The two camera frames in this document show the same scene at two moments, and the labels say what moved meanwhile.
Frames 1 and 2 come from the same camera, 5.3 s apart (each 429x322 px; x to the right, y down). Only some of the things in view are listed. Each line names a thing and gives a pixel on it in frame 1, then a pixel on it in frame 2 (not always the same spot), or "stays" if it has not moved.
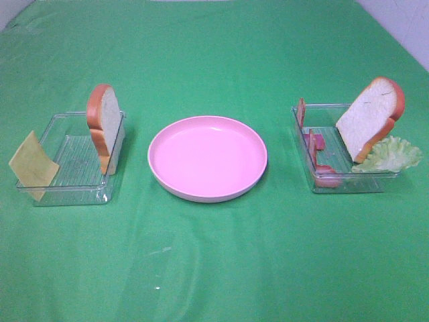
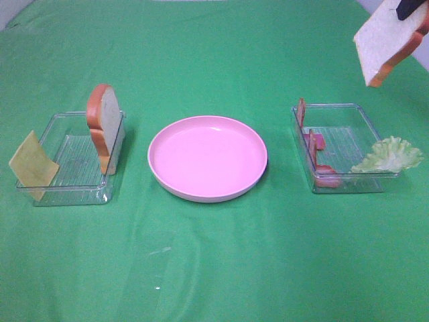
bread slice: [371, 116] -> [385, 40]
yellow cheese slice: [33, 167] stays
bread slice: [106, 123] stays
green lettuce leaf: [394, 155] stays
